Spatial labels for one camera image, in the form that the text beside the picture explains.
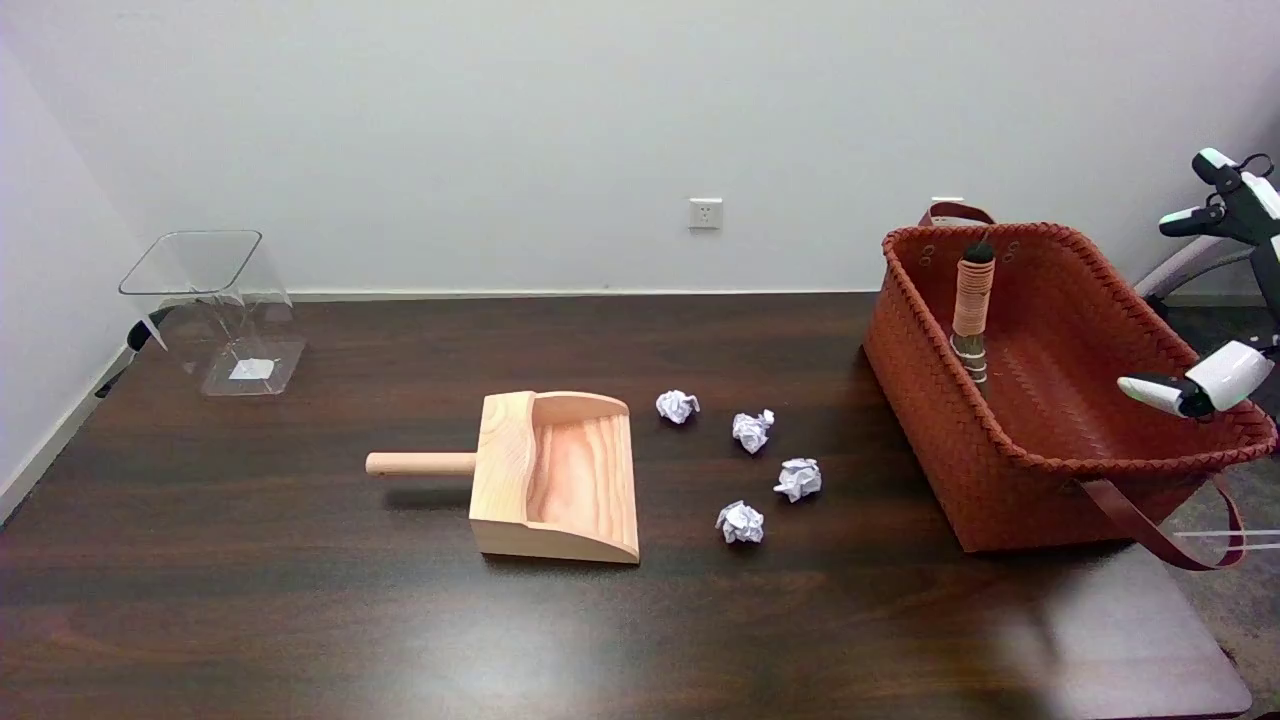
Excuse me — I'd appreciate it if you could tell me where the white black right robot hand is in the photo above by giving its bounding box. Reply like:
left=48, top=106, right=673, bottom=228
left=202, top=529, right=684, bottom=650
left=1117, top=148, right=1280, bottom=421

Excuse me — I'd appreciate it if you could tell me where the straw hand broom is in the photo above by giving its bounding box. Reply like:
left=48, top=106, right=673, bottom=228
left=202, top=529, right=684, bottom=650
left=949, top=240, right=999, bottom=387

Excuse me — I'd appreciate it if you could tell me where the red-brown woven basket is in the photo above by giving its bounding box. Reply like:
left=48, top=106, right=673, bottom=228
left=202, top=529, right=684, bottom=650
left=862, top=203, right=1280, bottom=573

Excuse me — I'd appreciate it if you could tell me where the wooden dustpan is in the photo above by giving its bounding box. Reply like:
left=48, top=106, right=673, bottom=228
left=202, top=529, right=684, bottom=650
left=365, top=390, right=641, bottom=565

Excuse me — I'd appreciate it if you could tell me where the clear plastic bin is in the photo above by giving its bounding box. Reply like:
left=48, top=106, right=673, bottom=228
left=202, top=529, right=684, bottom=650
left=118, top=229, right=307, bottom=398

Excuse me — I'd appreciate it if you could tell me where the grey curved chair frame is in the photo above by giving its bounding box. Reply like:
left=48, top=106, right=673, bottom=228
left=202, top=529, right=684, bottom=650
left=1134, top=234, right=1259, bottom=307

